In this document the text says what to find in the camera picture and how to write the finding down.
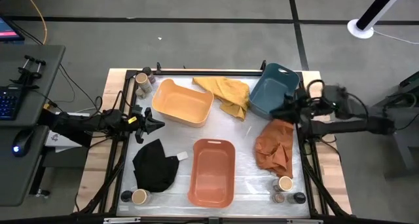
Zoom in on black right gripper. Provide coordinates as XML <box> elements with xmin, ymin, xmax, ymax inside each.
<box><xmin>270</xmin><ymin>88</ymin><xmax>307</xmax><ymax>128</ymax></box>

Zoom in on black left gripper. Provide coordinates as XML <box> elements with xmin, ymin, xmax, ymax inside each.
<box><xmin>132</xmin><ymin>105</ymin><xmax>166</xmax><ymax>145</ymax></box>

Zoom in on teal blue plastic bin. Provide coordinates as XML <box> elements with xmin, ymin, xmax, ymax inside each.
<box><xmin>249</xmin><ymin>62</ymin><xmax>301</xmax><ymax>121</ymax></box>

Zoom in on pale yellow plastic bin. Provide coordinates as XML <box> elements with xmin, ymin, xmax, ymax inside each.
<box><xmin>151</xmin><ymin>78</ymin><xmax>215</xmax><ymax>128</ymax></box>

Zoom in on salmon orange plastic bin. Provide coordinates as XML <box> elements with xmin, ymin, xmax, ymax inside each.
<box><xmin>187</xmin><ymin>138</ymin><xmax>236</xmax><ymax>208</ymax></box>

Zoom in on orange cloth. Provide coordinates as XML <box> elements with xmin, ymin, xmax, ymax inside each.
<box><xmin>254</xmin><ymin>119</ymin><xmax>295</xmax><ymax>179</ymax></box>

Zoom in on black cloth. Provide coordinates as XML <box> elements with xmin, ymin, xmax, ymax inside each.
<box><xmin>132</xmin><ymin>138</ymin><xmax>180</xmax><ymax>193</ymax></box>

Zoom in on yellow cloth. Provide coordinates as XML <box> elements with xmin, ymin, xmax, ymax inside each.
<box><xmin>192</xmin><ymin>76</ymin><xmax>251</xmax><ymax>122</ymax></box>

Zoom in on white plastic table sheet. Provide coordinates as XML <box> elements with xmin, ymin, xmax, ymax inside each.
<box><xmin>116</xmin><ymin>73</ymin><xmax>311</xmax><ymax>218</ymax></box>

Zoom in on white box with logo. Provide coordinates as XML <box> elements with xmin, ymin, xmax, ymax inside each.
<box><xmin>44</xmin><ymin>111</ymin><xmax>91</xmax><ymax>153</ymax></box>

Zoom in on tower fan with round base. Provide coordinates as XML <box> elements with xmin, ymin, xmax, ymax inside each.
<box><xmin>346</xmin><ymin>0</ymin><xmax>410</xmax><ymax>40</ymax></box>

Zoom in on dark grey desk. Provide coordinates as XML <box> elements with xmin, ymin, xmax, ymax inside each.
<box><xmin>0</xmin><ymin>44</ymin><xmax>66</xmax><ymax>128</ymax></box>

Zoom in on dark grey equipment stand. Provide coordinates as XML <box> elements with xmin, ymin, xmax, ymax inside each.
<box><xmin>369</xmin><ymin>69</ymin><xmax>419</xmax><ymax>179</ymax></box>

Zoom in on black computer mouse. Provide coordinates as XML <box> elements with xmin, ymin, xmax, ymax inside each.
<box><xmin>12</xmin><ymin>128</ymin><xmax>35</xmax><ymax>159</ymax></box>

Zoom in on black desk clamp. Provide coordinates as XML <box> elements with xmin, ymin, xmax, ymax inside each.
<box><xmin>9</xmin><ymin>54</ymin><xmax>47</xmax><ymax>89</ymax></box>

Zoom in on backlit black keyboard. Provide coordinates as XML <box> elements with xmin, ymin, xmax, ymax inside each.
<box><xmin>0</xmin><ymin>84</ymin><xmax>23</xmax><ymax>122</ymax></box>

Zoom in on dark grey mouse shelf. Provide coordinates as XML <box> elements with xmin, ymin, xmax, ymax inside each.
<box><xmin>0</xmin><ymin>124</ymin><xmax>50</xmax><ymax>208</ymax></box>

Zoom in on computer monitor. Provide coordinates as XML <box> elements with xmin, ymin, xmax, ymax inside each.
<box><xmin>0</xmin><ymin>16</ymin><xmax>26</xmax><ymax>43</ymax></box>

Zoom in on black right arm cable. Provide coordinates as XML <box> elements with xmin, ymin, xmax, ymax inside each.
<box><xmin>305</xmin><ymin>79</ymin><xmax>327</xmax><ymax>100</ymax></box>

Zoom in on black metal table frame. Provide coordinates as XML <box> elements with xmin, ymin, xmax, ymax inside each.
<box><xmin>73</xmin><ymin>68</ymin><xmax>353</xmax><ymax>224</ymax></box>

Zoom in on white fan cable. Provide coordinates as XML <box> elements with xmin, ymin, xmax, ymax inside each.
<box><xmin>372</xmin><ymin>29</ymin><xmax>419</xmax><ymax>45</ymax></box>

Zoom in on yellow cable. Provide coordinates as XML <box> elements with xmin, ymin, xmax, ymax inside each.
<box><xmin>20</xmin><ymin>0</ymin><xmax>48</xmax><ymax>45</ymax></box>

